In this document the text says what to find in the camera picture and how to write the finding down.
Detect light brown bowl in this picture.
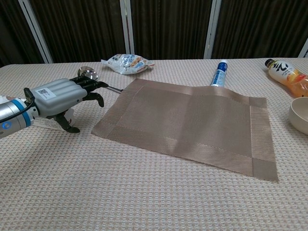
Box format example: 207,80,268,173
288,97,308,135

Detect brown woven placemat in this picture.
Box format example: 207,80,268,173
91,78,279,182

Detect orange drink bottle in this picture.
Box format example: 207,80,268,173
264,58,308,98

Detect blue white toothpaste tube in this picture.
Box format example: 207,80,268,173
210,59,229,87

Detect grey metal partition post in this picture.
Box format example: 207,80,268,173
18,0,54,64
203,0,222,60
297,39,308,58
119,0,135,60

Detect white red baking paper box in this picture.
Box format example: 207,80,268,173
0,95,74,132

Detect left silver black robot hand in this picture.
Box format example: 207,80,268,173
23,77,109,133

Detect beige woven tablecloth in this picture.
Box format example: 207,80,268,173
0,57,308,231

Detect steel ladle black handle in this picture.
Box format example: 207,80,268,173
77,66,124,93

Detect dark pleated curtain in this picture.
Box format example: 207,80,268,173
0,0,308,68

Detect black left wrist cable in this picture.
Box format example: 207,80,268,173
14,88,37,119

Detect white snack bag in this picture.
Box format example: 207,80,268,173
100,53,155,76

